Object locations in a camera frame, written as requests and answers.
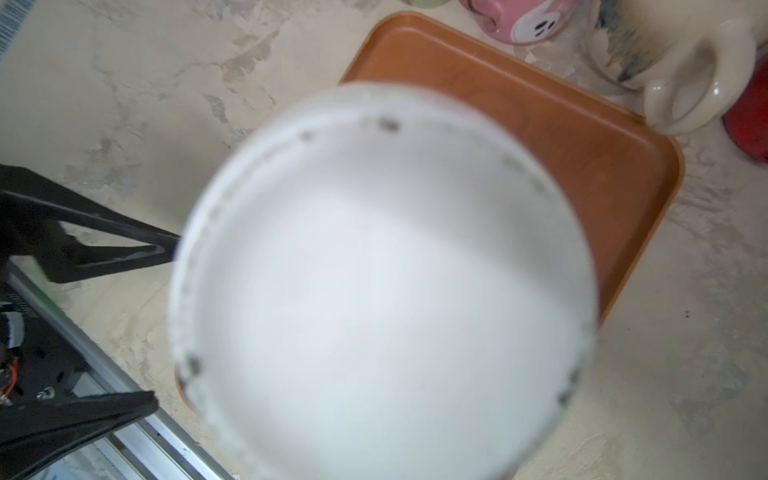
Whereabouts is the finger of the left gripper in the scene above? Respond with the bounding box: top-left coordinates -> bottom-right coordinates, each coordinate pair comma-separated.
1,165 -> 180,284
1,391 -> 159,479

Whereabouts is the white mug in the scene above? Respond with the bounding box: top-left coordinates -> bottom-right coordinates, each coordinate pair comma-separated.
168,81 -> 599,479

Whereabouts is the pink ghost pattern mug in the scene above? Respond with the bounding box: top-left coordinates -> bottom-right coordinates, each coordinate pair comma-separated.
460,0 -> 582,45

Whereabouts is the orange plastic tray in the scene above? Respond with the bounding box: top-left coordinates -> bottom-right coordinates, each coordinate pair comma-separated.
339,13 -> 682,326

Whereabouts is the cream marbled mug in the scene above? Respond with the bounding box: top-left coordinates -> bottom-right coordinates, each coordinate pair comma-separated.
586,1 -> 767,136

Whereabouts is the red mug black handle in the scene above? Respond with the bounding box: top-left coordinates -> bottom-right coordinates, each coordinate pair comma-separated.
722,55 -> 767,164

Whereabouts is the light green mug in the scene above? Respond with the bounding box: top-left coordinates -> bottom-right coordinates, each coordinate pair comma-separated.
401,0 -> 450,9

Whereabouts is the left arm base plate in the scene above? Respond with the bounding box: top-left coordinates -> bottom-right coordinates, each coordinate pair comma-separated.
1,283 -> 88,407

